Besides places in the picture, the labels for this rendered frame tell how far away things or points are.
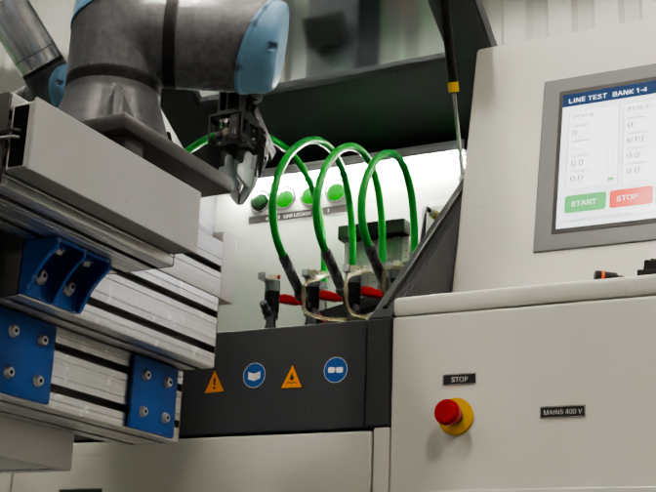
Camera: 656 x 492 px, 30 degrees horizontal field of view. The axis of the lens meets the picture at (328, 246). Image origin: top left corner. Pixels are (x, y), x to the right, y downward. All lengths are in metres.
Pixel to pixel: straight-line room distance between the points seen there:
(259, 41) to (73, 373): 0.45
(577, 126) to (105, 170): 1.11
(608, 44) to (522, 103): 0.18
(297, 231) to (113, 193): 1.38
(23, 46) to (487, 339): 0.88
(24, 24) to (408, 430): 0.89
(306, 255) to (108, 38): 1.11
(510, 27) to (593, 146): 4.76
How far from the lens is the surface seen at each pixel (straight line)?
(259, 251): 2.57
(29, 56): 2.05
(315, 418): 1.80
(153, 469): 1.93
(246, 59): 1.49
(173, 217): 1.26
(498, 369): 1.70
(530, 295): 1.71
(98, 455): 2.00
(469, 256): 2.04
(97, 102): 1.45
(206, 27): 1.50
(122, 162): 1.20
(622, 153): 2.06
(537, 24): 6.82
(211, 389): 1.90
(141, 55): 1.50
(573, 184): 2.05
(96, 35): 1.50
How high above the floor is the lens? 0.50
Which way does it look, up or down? 18 degrees up
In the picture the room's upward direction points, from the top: 2 degrees clockwise
